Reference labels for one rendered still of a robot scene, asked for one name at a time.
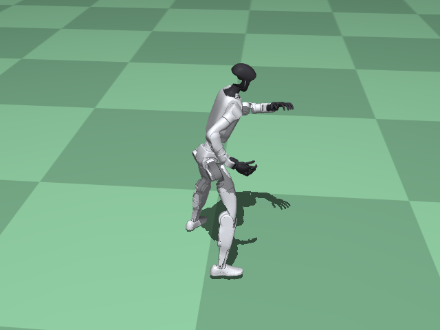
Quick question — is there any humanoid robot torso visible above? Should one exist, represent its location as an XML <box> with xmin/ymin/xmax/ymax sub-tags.
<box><xmin>195</xmin><ymin>87</ymin><xmax>243</xmax><ymax>169</ymax></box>

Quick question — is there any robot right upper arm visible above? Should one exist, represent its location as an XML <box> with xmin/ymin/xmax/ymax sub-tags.
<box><xmin>206</xmin><ymin>102</ymin><xmax>242</xmax><ymax>143</ymax></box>

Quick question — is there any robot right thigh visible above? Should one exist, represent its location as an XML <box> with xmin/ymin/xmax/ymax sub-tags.
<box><xmin>206</xmin><ymin>159</ymin><xmax>237</xmax><ymax>224</ymax></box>

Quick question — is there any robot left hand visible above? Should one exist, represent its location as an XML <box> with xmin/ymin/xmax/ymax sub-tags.
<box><xmin>266</xmin><ymin>102</ymin><xmax>294</xmax><ymax>111</ymax></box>

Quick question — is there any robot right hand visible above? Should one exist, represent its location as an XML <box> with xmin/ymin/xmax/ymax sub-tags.
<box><xmin>230</xmin><ymin>157</ymin><xmax>257</xmax><ymax>176</ymax></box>

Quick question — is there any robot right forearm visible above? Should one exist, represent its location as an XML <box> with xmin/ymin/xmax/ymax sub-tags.
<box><xmin>210</xmin><ymin>133</ymin><xmax>236</xmax><ymax>168</ymax></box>

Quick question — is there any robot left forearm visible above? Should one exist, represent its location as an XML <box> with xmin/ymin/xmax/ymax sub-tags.
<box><xmin>248</xmin><ymin>102</ymin><xmax>275</xmax><ymax>114</ymax></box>

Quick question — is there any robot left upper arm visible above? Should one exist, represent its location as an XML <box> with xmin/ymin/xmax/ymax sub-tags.
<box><xmin>227</xmin><ymin>85</ymin><xmax>250</xmax><ymax>116</ymax></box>

